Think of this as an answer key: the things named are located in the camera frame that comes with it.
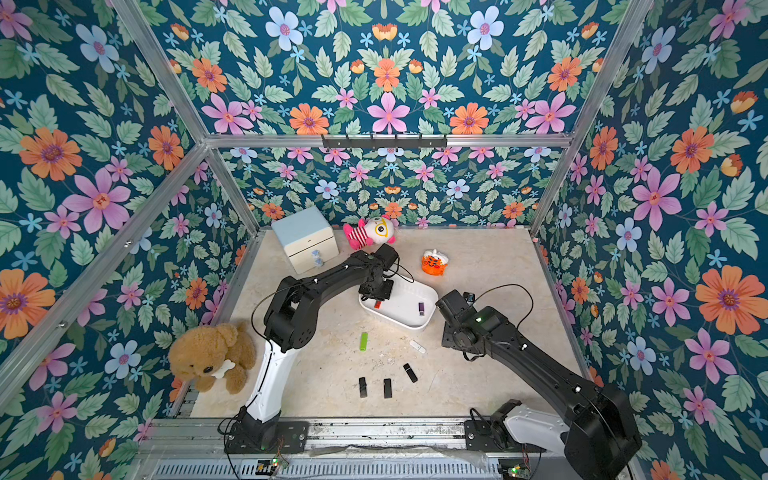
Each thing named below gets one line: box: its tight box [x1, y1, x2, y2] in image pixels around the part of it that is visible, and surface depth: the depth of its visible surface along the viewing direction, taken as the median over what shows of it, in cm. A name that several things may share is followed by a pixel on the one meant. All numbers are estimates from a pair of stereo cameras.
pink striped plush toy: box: [343, 215, 399, 250], surface depth 113 cm
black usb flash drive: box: [383, 378, 392, 399], surface depth 83 cm
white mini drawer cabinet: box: [271, 206, 339, 275], surface depth 103 cm
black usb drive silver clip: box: [359, 377, 368, 398], surface depth 83 cm
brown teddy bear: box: [168, 323, 257, 394], surface depth 73 cm
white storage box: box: [358, 271, 439, 331], surface depth 98 cm
